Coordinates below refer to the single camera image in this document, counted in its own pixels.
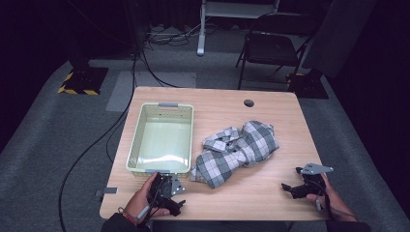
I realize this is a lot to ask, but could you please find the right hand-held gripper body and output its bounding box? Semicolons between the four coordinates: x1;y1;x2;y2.
290;162;335;200

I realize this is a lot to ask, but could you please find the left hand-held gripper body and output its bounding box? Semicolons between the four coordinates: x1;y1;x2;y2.
148;171;187;208

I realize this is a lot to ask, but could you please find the pale green perforated plastic basket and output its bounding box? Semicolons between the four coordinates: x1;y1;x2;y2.
126;101;195;179

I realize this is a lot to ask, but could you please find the grey white plaid shirt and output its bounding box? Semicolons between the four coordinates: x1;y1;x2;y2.
189;120;280;189

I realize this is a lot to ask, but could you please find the person's left hand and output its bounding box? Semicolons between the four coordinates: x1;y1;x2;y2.
123;172;171;224

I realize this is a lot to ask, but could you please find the person's right hand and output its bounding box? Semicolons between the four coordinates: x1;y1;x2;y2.
306;173;359;223

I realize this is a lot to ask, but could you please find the black base with hazard stripes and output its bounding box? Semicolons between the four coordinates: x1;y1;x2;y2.
57;67;110;97
285;72;330;100

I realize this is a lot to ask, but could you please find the black folding chair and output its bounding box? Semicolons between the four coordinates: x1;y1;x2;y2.
234;12;321;91

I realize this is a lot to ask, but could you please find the grey leaning panel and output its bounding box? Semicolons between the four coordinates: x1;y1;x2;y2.
302;0;379;79

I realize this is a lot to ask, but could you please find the white metal stand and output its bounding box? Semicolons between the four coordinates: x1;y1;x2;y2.
195;0;281;58

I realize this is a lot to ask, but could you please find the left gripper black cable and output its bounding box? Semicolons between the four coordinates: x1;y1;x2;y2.
140;183;165;228

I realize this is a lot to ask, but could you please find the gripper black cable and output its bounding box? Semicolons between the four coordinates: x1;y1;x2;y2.
140;183;165;228
308;179;360;222

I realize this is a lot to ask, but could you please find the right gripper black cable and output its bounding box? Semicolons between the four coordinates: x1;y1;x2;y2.
308;179;360;222

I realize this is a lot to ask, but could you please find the red bracelet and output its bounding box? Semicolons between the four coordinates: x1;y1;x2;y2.
117;206;138;226

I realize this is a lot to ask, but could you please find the grey table bracket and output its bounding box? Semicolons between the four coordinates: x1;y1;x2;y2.
94;187;119;198

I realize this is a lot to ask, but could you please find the long black floor cable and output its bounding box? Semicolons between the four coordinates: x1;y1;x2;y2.
57;47;182;232

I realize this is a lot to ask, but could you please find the tangle of floor cables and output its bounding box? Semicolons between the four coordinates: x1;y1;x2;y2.
144;23;208;48

